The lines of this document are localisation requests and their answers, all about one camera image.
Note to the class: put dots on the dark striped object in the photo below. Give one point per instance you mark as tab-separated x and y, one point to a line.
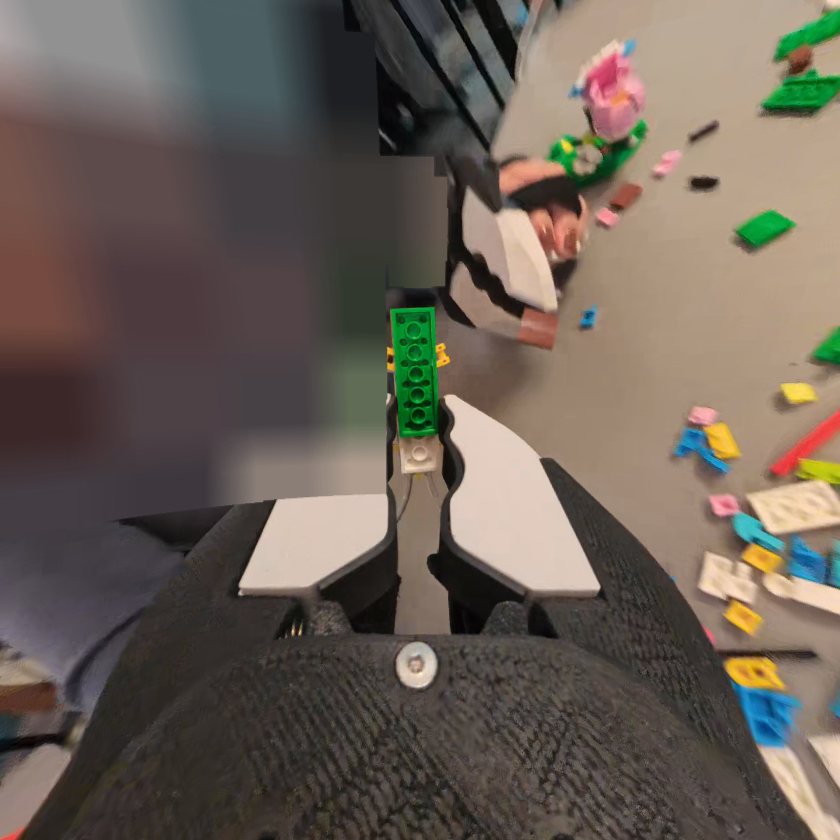
446	65

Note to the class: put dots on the green plate with brown brick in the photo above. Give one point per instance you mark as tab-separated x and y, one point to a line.
807	36

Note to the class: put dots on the brown toy brick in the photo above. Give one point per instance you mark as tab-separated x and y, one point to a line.
538	328

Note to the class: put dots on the green white yellow brick assembly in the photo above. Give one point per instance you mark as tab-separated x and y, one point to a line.
415	374

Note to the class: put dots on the person's left hand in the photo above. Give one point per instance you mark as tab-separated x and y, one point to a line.
564	229

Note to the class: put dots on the brown toy plate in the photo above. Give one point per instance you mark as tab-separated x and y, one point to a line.
626	196

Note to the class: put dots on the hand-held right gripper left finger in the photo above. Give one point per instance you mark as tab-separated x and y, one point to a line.
315	544

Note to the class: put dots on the person's leg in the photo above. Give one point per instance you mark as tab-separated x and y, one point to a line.
79	590

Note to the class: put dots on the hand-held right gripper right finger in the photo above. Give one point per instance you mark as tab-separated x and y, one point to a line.
512	525

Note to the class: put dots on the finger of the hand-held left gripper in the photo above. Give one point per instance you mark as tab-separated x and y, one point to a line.
518	256
482	305

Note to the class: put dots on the pink toy brick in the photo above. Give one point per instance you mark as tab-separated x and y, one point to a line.
607	217
668	163

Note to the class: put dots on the pink flower brick model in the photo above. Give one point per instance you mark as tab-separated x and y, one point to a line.
610	92

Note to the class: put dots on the yellow toy brick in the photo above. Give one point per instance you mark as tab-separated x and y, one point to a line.
799	393

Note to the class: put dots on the pile of colourful toy bricks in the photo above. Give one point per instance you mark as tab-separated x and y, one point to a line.
794	505

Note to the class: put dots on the black toy bar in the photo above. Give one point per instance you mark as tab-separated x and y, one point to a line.
703	131

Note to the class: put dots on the small blue toy brick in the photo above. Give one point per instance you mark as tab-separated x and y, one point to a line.
589	317

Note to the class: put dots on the green toy plate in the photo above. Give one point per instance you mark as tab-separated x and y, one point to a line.
828	348
764	228
800	92

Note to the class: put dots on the black toy brick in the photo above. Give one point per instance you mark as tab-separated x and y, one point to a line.
704	183

